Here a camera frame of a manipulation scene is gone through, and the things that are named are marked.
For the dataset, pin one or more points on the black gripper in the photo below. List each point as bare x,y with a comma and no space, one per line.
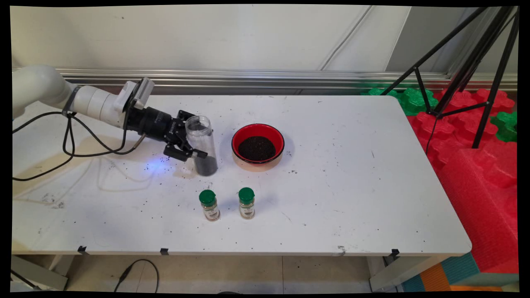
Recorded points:
153,122

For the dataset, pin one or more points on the clear plastic jar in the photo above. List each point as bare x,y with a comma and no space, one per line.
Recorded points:
205,138

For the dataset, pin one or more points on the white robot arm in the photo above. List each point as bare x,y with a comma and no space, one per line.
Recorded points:
45,87

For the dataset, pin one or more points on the red bowl with black rim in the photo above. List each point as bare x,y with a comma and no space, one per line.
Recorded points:
242,138

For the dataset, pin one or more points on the spice bottle with green lid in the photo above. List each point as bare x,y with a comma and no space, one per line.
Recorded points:
209,205
246,203

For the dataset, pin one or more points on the black seeds heap in bowl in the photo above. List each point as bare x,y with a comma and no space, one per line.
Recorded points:
256,149

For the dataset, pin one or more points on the white table leg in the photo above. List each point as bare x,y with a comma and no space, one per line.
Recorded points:
405,271
37,271

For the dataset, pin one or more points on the small green foam block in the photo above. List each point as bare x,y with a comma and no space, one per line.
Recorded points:
379,92

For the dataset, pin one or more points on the large green foam block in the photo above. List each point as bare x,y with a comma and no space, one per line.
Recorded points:
414,101

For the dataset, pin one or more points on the black tripod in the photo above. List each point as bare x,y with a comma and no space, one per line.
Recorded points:
472,62

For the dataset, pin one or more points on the blue and orange foam mat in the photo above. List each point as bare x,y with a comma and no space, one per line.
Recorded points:
459,269

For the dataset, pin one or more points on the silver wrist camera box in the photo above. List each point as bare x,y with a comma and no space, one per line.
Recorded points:
143,93

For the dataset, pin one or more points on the aluminium rail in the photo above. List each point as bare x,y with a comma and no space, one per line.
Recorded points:
248,78

